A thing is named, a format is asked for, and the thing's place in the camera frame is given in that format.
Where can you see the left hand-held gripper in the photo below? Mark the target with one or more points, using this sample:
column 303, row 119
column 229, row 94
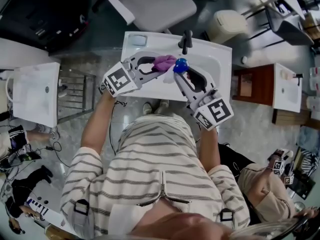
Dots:
column 119, row 80

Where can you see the striped beige shirt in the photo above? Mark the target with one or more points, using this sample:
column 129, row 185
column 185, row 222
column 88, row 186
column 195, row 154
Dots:
column 155, row 164

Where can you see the person's left forearm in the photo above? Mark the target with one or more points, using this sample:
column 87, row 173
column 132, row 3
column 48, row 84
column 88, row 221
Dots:
column 96, row 124

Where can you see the dark grey chair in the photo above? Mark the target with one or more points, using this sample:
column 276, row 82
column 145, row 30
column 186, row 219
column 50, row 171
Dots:
column 287, row 25

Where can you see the person's beige shoe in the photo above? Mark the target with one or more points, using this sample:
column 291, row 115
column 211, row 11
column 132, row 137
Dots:
column 162, row 105
column 147, row 108

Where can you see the blue-topped clear soap dispenser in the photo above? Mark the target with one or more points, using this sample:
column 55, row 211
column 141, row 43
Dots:
column 181, row 65

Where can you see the small white countertop sink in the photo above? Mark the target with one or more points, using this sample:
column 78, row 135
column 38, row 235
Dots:
column 287, row 89

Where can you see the white rectangular sink basin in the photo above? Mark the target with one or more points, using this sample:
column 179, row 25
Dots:
column 160, row 89

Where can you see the black faucet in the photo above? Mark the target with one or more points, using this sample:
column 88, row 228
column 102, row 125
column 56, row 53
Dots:
column 186, row 40

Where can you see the black equipment case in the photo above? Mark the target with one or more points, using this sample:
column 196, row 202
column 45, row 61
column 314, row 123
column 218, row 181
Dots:
column 42, row 14

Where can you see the purple cloth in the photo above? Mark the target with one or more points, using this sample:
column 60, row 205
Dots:
column 163, row 62

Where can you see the wooden cabinet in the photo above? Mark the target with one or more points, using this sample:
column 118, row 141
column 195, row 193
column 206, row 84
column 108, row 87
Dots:
column 253, row 84

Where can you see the person's right forearm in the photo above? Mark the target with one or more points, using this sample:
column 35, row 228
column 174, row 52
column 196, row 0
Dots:
column 208, row 149

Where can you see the grey metal rack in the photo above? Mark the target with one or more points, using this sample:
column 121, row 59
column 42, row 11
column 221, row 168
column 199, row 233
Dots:
column 82, row 96

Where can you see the small white cup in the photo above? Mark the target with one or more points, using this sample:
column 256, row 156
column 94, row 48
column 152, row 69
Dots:
column 244, row 59

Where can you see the beige trash bin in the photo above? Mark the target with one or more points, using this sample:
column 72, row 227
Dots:
column 226, row 25

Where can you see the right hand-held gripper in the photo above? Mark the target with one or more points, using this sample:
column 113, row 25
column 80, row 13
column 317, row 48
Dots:
column 213, row 110

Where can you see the white sink on metal rack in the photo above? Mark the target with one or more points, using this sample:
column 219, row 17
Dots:
column 32, row 91

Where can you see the grey office chair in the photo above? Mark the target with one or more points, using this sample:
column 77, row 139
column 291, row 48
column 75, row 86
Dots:
column 160, row 7

